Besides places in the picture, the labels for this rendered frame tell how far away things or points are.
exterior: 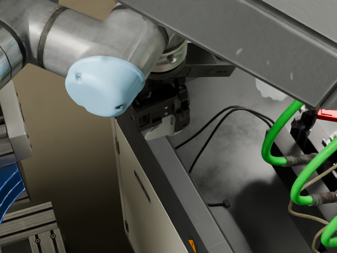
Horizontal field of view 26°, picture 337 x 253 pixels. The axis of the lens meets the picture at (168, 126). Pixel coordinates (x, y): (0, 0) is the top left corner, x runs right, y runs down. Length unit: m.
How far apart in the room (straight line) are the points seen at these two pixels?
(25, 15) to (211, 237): 0.65
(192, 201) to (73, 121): 1.28
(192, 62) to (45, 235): 1.25
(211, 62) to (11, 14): 0.30
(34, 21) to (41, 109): 1.82
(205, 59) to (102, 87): 0.26
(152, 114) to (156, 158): 0.41
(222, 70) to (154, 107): 0.11
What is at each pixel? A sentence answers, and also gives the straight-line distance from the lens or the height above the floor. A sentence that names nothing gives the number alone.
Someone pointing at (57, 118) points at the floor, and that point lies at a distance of 2.60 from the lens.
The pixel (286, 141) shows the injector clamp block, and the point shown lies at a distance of 1.40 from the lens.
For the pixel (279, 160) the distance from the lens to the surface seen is 1.20.
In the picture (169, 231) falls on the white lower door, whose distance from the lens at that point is 1.58.
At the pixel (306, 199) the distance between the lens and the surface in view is 1.18.
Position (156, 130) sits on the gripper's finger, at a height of 1.27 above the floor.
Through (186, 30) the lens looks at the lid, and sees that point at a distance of 0.37.
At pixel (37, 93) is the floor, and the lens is 2.67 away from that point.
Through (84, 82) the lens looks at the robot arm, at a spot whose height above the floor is 1.55.
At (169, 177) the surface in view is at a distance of 1.38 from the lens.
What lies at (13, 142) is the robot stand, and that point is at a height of 0.98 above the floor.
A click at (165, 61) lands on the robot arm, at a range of 0.91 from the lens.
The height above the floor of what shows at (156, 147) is 0.95.
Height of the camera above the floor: 2.17
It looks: 58 degrees down
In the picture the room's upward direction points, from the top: straight up
